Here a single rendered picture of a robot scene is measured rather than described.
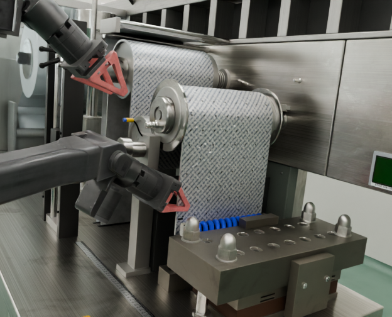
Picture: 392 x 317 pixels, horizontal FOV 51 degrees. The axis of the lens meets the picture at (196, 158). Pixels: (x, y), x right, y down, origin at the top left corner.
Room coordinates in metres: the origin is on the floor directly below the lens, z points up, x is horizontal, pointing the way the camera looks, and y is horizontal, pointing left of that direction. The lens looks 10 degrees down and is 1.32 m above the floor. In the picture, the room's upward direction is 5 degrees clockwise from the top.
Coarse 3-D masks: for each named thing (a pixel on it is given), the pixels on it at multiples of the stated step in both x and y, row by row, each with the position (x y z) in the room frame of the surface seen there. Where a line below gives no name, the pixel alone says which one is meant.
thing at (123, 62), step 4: (104, 56) 1.01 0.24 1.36; (120, 60) 1.02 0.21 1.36; (124, 60) 1.03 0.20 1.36; (120, 64) 1.02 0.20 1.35; (124, 64) 1.03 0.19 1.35; (108, 68) 1.00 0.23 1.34; (112, 68) 1.00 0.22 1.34; (124, 68) 1.02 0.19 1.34; (108, 72) 1.00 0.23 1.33; (112, 72) 1.01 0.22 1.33; (124, 72) 1.02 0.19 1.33; (100, 76) 1.02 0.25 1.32; (112, 76) 1.01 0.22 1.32; (124, 76) 1.03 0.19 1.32; (104, 80) 1.01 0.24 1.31; (112, 80) 1.02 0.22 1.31; (116, 80) 1.02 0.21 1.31; (124, 80) 1.03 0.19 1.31
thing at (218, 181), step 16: (192, 160) 0.81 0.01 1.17; (208, 160) 0.83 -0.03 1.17; (224, 160) 0.86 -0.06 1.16; (240, 160) 0.88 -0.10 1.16; (256, 160) 0.91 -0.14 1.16; (192, 176) 0.81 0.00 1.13; (208, 176) 0.84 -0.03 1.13; (224, 176) 0.86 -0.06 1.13; (240, 176) 0.89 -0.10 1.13; (256, 176) 0.91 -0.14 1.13; (192, 192) 0.81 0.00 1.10; (208, 192) 0.84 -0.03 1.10; (224, 192) 0.86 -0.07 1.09; (240, 192) 0.89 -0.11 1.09; (256, 192) 0.92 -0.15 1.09; (192, 208) 0.82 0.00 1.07; (208, 208) 0.84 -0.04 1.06; (224, 208) 0.87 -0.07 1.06; (240, 208) 0.89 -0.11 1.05; (256, 208) 0.92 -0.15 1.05; (176, 224) 0.80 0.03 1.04
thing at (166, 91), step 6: (162, 90) 0.86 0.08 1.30; (168, 90) 0.84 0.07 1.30; (174, 90) 0.82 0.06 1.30; (156, 96) 0.88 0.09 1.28; (174, 96) 0.82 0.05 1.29; (174, 102) 0.82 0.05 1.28; (270, 102) 0.96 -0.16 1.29; (180, 108) 0.80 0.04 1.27; (180, 114) 0.80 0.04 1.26; (180, 120) 0.80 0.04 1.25; (174, 126) 0.81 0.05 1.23; (174, 132) 0.81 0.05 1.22; (162, 138) 0.85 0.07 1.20; (168, 138) 0.83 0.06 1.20; (174, 138) 0.81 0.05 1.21
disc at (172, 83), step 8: (168, 80) 0.85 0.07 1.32; (160, 88) 0.87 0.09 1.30; (176, 88) 0.82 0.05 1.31; (168, 96) 0.84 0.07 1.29; (184, 96) 0.80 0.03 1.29; (184, 104) 0.79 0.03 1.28; (184, 112) 0.79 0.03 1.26; (184, 120) 0.79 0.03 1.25; (184, 128) 0.79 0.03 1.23; (176, 136) 0.81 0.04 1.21; (160, 144) 0.86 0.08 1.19; (168, 144) 0.83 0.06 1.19; (176, 144) 0.81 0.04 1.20
